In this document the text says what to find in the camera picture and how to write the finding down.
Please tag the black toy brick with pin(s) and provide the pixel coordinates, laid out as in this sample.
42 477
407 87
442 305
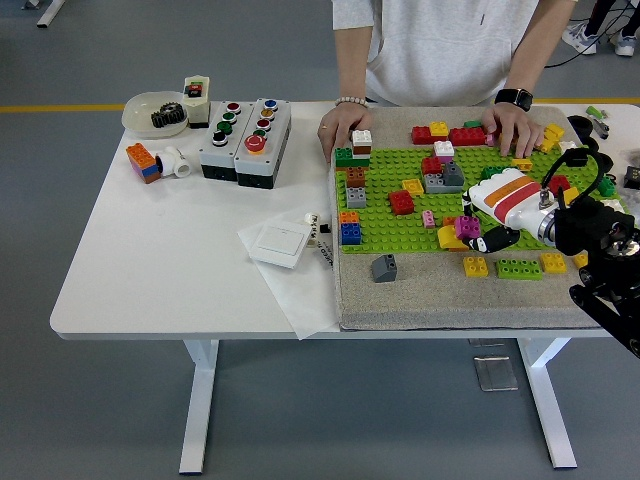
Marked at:
575 158

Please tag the green studded baseplate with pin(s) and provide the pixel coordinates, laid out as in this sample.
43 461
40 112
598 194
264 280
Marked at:
400 237

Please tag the magenta toy brick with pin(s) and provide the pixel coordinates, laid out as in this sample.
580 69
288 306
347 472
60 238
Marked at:
467 227

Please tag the small green part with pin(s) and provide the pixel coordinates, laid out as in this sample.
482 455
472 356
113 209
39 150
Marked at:
593 111

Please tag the light grey toy brick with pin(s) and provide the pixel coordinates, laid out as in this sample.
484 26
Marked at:
357 198

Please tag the cream switch box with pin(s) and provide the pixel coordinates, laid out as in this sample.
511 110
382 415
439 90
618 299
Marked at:
197 107

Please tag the long red toy brick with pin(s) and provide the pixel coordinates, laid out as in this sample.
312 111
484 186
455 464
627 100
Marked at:
468 137

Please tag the white wall switch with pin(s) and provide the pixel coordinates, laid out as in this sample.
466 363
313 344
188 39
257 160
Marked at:
277 242

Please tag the blue toy brick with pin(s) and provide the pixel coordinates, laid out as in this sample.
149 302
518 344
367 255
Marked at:
352 235

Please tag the grey three-button control box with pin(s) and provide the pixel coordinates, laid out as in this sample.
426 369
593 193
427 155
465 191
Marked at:
212 157

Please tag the person's left hand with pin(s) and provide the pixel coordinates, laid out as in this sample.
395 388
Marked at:
515 127

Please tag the person's right hand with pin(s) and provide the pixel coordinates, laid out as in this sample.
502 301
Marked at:
347 122

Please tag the multicolour toy brick stack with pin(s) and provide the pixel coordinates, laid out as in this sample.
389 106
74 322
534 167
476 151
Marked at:
145 167

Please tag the black smartwatch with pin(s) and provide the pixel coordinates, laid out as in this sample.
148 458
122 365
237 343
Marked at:
515 98

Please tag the white table leg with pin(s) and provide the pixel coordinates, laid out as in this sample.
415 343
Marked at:
542 380
200 400

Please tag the grey emergency stop control box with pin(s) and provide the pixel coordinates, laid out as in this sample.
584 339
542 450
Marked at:
255 167

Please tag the white pipe tee fitting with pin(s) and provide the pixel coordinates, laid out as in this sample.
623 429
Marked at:
175 162

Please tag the long lime green brick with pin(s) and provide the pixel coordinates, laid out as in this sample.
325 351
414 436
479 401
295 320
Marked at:
519 270

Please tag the white furniture foot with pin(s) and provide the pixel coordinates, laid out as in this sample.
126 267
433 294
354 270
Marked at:
50 15

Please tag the person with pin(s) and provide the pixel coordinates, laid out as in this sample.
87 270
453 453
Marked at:
582 40
445 50

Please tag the small white toy brick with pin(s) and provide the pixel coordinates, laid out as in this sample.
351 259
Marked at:
567 145

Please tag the thin brown toy brick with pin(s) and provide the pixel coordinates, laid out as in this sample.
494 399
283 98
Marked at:
363 151

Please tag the flat yellow toy brick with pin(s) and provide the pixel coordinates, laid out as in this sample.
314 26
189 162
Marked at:
414 187

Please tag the person's left forearm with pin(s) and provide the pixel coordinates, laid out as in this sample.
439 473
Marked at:
530 60

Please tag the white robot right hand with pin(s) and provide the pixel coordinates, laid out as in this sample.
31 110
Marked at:
505 200

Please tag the long grey toy brick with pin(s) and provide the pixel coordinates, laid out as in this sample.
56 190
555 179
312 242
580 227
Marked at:
435 185

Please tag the black and yellow connector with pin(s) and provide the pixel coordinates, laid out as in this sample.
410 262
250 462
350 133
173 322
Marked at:
632 177

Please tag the white labelled connector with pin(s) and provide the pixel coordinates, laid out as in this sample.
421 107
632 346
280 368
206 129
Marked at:
312 220

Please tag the white paper sheet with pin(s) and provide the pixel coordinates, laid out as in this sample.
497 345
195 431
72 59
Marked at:
300 310

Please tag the grey-brown mat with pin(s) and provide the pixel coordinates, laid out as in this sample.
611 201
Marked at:
435 305

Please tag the yellow stepped toy brick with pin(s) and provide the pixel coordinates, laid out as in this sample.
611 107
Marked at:
554 134

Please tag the dark grey sloped brick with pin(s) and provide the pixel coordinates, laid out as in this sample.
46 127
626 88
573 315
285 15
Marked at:
454 175
385 269

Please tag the person's right forearm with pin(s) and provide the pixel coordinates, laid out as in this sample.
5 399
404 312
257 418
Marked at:
352 65

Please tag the white plastic bowl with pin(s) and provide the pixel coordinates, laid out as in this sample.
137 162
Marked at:
137 112

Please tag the small pink toy brick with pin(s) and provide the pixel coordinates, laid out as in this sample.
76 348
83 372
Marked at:
429 219

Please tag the metal floor plate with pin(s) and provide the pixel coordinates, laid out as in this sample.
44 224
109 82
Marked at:
495 374

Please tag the yellow curved toy brick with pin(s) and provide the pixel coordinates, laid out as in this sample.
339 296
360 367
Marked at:
446 237

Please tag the small green toy brick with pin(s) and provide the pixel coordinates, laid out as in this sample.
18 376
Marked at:
607 187

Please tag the dark green toy brick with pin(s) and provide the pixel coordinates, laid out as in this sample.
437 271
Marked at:
350 159

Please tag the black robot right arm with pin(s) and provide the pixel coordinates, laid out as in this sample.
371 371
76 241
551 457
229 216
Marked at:
590 225

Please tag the long dark green brick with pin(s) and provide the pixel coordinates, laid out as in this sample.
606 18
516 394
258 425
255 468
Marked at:
491 172

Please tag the black metal gear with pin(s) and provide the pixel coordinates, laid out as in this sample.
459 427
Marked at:
167 117

